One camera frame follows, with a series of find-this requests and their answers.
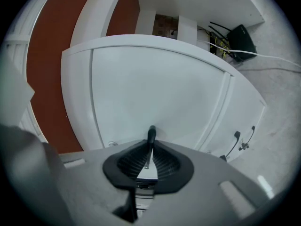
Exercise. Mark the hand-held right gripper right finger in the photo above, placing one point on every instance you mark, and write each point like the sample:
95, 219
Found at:
211, 185

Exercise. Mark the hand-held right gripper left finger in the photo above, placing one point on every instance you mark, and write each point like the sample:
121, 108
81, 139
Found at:
94, 185

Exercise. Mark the black box under desk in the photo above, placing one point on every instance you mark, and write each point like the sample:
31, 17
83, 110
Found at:
221, 43

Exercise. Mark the white desk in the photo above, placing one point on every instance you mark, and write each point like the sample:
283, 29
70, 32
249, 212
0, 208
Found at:
200, 1

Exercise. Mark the black router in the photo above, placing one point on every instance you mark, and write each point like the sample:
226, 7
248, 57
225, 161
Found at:
243, 41

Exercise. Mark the black wall plug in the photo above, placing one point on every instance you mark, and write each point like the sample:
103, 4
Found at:
173, 32

